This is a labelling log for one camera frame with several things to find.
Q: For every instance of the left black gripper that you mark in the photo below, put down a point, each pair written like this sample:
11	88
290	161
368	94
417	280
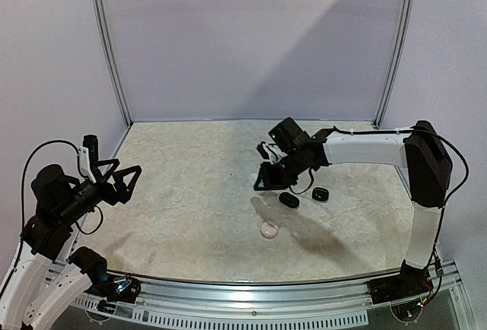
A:
110	195

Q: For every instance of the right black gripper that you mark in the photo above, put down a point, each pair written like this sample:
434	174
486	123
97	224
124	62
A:
280	168

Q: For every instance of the black charging case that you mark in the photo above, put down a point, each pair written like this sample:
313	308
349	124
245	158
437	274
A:
320	194
289	200

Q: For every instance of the pinkish white round case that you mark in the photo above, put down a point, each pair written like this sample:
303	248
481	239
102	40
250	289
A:
269	231

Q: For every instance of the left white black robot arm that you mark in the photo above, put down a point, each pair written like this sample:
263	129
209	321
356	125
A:
61	201

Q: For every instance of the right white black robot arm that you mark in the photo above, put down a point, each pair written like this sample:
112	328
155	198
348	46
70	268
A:
418	149

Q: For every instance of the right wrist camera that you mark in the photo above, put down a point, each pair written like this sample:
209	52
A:
270	152

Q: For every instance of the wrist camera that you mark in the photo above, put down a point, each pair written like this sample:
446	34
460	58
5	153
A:
88	157
270	152

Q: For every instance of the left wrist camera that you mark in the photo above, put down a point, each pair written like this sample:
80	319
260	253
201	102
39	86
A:
88	157

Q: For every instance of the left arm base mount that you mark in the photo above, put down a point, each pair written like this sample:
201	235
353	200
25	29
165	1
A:
124	288

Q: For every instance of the aluminium front rail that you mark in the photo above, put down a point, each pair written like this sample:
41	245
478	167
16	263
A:
345	303

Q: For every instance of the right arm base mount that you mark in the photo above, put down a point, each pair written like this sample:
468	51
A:
409	282

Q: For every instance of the left aluminium corner post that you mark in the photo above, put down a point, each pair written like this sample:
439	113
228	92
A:
110	59

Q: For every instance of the aluminium corner post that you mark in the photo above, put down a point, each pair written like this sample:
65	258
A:
110	59
398	47

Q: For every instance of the right aluminium corner post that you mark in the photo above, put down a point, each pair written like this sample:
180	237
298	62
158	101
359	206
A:
398	47

